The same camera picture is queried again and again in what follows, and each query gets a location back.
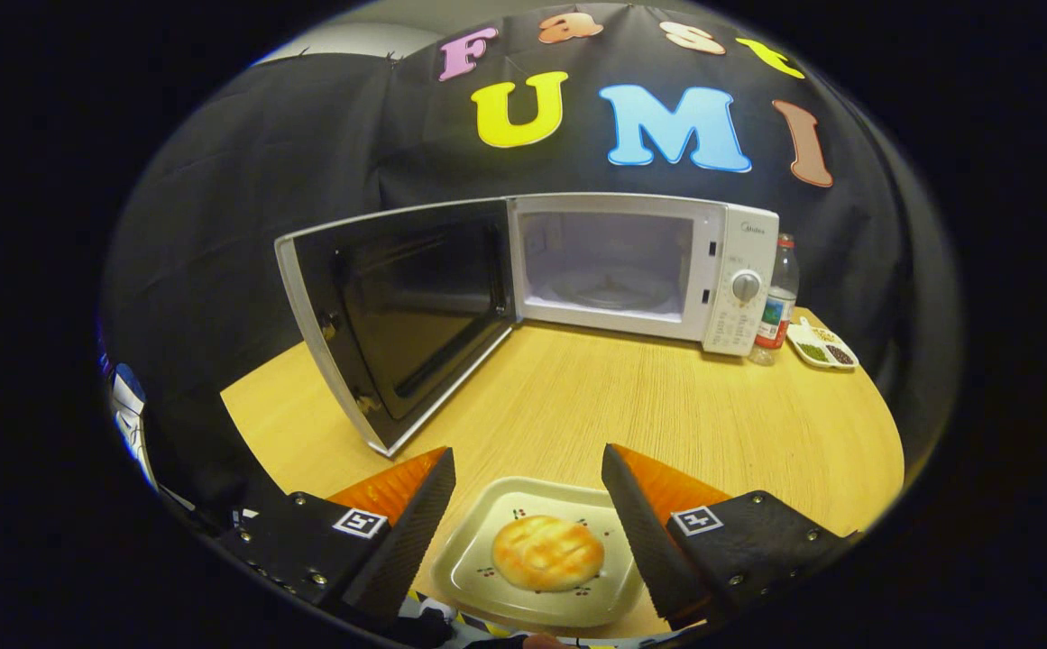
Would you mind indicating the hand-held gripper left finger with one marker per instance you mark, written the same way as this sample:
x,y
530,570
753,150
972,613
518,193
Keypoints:
x,y
410,536

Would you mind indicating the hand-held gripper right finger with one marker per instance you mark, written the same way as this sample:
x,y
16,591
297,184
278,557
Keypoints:
x,y
649,541

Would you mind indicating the round golden bun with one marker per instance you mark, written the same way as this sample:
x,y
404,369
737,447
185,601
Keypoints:
x,y
547,552

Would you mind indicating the white microwave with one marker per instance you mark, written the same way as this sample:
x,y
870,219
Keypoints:
x,y
739,243

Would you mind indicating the white square plate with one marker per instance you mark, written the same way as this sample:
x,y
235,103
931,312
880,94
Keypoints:
x,y
487,523

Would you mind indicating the white divided bean dish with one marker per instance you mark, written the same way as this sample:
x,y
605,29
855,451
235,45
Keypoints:
x,y
816,351

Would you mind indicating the clear plastic water bottle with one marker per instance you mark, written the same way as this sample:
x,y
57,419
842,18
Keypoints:
x,y
774,306

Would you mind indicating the blue white object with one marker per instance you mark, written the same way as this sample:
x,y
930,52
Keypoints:
x,y
126,397

